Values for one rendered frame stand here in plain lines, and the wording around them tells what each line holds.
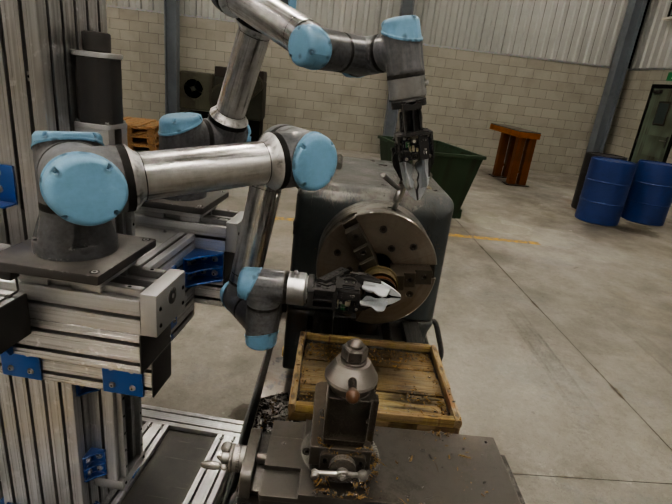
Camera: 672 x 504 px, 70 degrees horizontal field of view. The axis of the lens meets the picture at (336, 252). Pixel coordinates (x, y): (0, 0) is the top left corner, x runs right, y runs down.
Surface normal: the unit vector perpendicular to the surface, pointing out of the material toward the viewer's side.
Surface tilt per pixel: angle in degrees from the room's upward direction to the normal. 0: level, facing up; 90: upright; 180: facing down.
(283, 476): 0
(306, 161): 89
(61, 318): 90
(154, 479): 0
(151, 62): 90
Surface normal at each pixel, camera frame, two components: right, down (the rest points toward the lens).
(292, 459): 0.11, -0.93
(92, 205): 0.44, 0.36
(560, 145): 0.03, 0.35
